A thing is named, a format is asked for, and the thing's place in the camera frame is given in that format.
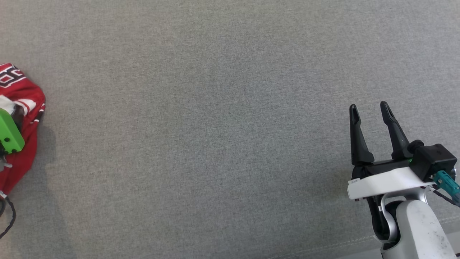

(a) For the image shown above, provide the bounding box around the thin black cable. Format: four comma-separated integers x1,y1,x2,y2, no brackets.
0,194,17,240

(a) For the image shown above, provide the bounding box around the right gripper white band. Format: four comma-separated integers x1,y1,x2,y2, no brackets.
347,101,436,201

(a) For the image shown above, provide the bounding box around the red white sports jersey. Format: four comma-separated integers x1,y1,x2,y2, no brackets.
0,63,46,196

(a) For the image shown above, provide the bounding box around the teal right camera connector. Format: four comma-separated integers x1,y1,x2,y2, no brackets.
432,171,460,204

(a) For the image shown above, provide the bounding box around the grey fabric sofa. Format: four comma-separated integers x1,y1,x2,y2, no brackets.
0,0,460,259

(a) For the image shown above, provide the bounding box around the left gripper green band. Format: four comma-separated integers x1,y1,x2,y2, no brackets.
0,105,25,155

